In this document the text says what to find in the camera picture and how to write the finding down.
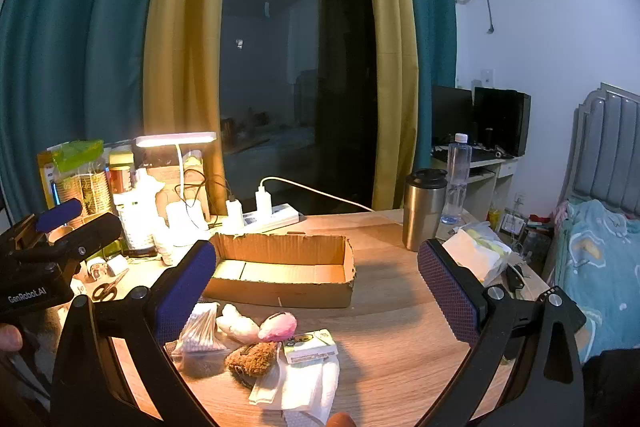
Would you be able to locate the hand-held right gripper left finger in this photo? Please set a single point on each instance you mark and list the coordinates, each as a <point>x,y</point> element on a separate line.
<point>186,289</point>

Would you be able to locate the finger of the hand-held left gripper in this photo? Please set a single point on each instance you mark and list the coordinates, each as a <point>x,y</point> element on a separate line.
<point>90,234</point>
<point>59,213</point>

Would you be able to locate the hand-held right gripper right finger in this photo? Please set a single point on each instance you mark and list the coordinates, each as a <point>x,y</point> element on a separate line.
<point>450,299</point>

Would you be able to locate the cardboard box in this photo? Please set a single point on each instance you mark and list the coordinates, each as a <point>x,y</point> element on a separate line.
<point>285,284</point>

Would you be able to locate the white paper towel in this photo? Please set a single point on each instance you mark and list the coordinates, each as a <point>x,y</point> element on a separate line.
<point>312,387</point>
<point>265,389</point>

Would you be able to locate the white soft bundle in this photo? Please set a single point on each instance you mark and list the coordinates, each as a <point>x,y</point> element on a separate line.
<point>237,324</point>

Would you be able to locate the person's left hand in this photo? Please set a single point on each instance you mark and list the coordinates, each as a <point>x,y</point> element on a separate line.
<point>10,338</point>

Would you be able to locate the white tape roll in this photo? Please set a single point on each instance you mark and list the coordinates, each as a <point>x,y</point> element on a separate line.
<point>117,264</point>

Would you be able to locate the cotton swab bag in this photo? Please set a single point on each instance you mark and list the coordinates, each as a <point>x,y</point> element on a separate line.
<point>200,332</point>

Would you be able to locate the white lattice basket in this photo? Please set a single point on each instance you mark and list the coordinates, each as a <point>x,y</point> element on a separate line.
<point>136,222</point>

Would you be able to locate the white and yellow wipes pack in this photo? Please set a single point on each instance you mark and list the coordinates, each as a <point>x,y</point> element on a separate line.
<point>475,252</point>

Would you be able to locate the brown jar with gold lid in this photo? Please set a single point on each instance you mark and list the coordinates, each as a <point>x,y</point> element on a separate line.
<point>121,174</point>

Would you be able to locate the steel tumbler with black lid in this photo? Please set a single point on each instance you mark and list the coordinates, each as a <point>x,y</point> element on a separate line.
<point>424,212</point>

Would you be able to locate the brown paper bag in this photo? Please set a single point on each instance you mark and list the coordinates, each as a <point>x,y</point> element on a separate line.
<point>165,179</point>

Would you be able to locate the brown fuzzy sponge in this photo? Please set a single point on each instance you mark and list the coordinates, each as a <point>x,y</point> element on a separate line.
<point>252,357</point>

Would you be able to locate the pink plush toy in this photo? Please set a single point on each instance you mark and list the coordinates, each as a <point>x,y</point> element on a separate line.
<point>277,327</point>

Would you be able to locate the clear water bottle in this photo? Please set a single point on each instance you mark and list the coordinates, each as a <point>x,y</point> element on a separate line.
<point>455,187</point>

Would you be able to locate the white power strip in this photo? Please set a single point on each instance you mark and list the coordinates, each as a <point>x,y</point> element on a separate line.
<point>275,216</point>

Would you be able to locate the white desk lamp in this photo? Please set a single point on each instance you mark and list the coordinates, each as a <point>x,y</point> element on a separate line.
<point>175,139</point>

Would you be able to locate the white computer desk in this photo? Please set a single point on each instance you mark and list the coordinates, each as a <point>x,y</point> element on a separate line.
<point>487,172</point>

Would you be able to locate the green and white tissue pack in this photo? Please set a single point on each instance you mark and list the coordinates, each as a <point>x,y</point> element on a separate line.
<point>310,347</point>

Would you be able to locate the printed teal blanket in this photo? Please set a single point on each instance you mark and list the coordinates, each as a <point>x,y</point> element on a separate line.
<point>600,277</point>

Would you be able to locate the teal curtain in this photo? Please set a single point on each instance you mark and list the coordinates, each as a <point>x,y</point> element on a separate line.
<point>75,37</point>
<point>436,37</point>

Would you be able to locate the black computer monitor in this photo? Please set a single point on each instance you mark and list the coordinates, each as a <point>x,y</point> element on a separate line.
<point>452,114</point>
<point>502,119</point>

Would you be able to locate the dark clothing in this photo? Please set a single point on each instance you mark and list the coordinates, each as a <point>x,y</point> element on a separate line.
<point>612,389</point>

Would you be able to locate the yellow curtain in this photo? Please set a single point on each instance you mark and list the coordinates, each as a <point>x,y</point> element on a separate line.
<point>185,37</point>
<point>395,57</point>

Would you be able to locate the grey padded headboard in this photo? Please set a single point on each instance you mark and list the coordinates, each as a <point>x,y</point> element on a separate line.
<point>605,142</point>

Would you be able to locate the dark glass window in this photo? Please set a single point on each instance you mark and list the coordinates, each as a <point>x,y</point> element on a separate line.
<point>300,57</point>

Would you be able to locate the white wall switch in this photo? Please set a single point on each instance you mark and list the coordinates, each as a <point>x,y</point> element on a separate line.
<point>488,77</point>

